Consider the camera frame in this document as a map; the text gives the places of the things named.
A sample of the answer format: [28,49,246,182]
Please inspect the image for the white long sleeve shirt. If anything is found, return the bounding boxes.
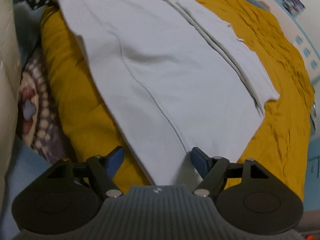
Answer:
[58,0,279,189]

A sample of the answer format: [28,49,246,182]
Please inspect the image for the mustard yellow quilt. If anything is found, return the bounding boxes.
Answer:
[40,0,314,197]

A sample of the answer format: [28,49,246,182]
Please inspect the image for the blue pillow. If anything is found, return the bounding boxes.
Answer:
[246,0,270,11]

